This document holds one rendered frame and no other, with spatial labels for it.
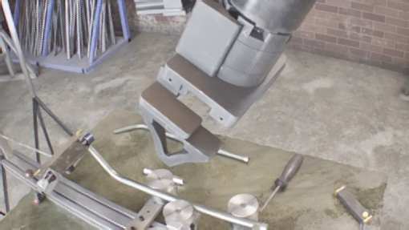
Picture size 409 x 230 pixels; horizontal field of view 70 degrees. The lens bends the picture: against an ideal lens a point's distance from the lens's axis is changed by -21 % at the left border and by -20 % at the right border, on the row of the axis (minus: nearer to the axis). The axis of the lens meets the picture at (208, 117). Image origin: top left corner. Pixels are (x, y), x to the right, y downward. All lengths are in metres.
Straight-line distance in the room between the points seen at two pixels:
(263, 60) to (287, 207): 0.48
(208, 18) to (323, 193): 0.54
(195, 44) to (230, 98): 0.04
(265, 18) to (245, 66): 0.04
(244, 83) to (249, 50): 0.03
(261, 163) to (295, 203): 0.14
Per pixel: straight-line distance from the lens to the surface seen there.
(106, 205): 0.72
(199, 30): 0.24
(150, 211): 0.65
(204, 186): 0.74
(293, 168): 0.73
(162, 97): 0.26
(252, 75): 0.26
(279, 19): 0.22
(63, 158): 0.64
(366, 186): 0.76
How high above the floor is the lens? 1.41
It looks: 36 degrees down
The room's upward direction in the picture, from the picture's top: 7 degrees counter-clockwise
